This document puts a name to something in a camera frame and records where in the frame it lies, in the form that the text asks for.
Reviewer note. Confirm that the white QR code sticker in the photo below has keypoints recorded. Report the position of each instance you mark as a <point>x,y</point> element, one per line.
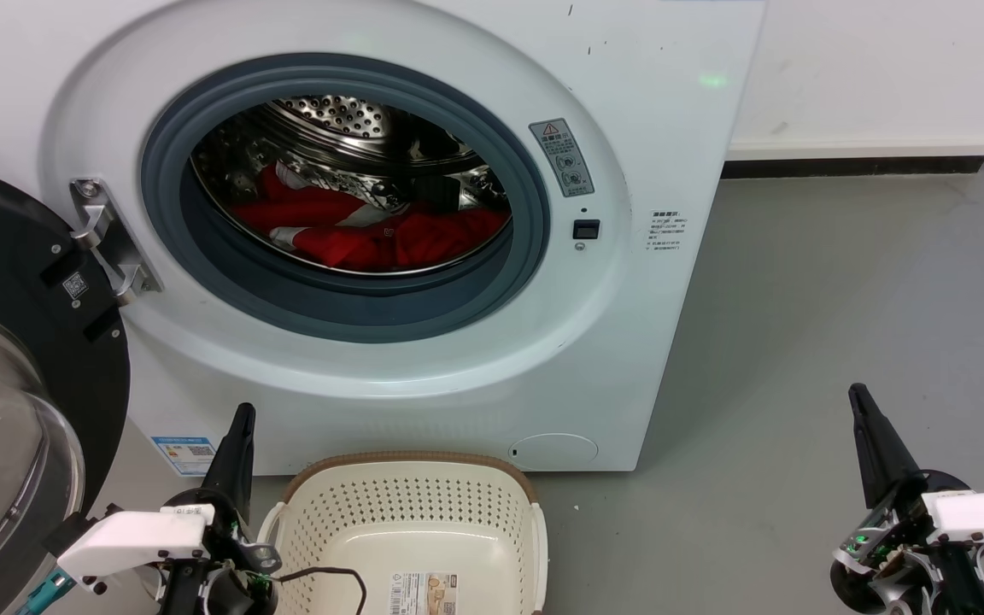
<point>75,284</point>

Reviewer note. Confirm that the silver metal door hinge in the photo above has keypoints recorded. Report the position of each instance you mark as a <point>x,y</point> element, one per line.
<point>112,243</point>

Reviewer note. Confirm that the grey rubber door gasket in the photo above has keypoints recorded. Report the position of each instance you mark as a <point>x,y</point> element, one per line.
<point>330,312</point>

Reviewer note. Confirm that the black door latch socket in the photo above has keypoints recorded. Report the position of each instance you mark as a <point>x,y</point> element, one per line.
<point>586,229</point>

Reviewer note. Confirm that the black wall baseboard strip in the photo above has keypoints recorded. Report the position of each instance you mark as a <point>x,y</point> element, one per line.
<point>842,166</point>

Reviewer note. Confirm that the black connector block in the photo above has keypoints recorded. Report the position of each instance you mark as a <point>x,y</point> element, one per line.
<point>73,530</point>

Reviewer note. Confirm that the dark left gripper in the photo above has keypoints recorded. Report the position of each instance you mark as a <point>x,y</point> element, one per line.
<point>219,589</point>

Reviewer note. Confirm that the round white filter cover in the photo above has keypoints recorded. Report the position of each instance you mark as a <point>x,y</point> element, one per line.
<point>553,451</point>

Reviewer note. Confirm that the white front-load washing machine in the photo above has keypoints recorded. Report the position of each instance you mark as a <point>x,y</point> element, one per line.
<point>629,342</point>

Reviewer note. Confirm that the grey warning sticker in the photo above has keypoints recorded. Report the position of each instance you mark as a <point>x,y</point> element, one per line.
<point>562,158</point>

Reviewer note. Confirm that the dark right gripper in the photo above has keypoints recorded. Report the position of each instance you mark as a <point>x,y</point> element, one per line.
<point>902,564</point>

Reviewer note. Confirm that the stainless steel washing machine drum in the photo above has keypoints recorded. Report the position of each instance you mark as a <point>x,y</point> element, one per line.
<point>338,115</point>

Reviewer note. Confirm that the blue energy label sticker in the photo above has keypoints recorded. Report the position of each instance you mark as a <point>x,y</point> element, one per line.
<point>184,454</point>

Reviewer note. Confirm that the red and white garment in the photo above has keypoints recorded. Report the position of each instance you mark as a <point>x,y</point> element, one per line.
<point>424,239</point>

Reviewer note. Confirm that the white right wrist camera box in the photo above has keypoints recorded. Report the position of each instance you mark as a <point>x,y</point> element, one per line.
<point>983,517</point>

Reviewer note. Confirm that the cream perforated laundry basket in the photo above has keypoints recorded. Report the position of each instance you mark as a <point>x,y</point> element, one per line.
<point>415,512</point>

